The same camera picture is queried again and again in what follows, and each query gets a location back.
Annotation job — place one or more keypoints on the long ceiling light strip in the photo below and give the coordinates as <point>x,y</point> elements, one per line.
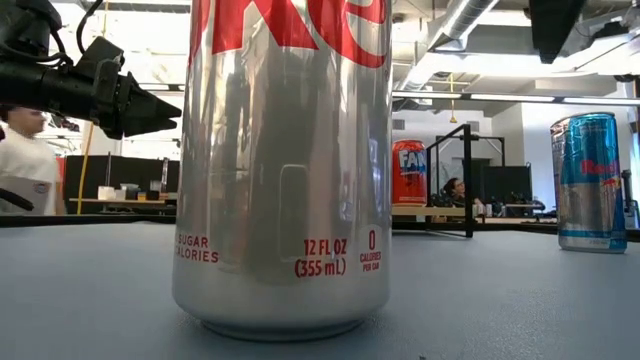
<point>510,97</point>

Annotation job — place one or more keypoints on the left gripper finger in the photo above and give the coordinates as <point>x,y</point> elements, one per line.
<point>137,126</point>
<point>147,107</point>

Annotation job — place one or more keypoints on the black partition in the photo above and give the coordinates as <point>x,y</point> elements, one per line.
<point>90,175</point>

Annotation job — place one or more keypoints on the silver Diet Coke can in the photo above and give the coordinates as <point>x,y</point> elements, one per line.
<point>280,175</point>

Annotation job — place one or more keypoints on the red Fanta can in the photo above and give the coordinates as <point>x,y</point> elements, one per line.
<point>410,190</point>

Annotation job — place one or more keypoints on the black computer monitor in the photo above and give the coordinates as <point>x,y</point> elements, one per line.
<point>507,182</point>

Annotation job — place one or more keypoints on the white containers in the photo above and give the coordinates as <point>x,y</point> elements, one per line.
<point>106,192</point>

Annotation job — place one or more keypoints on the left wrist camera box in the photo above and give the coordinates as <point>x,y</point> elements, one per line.
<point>100,52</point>

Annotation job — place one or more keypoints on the black metal table frame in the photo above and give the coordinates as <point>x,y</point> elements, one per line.
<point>100,219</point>

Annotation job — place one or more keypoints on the blue silver Red Bull can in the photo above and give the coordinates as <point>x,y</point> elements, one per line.
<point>590,210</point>

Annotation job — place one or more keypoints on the person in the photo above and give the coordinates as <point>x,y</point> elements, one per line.
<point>455,187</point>
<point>25,165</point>

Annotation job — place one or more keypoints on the wooden background table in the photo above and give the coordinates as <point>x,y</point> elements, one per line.
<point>87,200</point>

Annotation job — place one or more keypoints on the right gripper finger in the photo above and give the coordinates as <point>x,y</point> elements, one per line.
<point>555,25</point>

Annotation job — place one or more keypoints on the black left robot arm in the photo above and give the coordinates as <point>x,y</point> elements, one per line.
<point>40,90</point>

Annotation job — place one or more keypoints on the silver ribbed air duct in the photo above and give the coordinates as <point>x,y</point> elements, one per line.
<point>465,17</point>

